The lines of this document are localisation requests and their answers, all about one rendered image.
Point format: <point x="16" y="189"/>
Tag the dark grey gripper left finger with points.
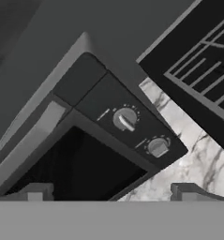
<point x="35" y="191"/>

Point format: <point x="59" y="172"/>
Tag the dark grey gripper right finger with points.
<point x="188" y="191"/>

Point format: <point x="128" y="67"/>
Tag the silver toaster oven knob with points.
<point x="158" y="146"/>
<point x="125" y="119"/>

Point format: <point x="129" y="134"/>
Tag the grey toaster oven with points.
<point x="85" y="125"/>

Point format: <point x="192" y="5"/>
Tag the black hob with grate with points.
<point x="194" y="62"/>

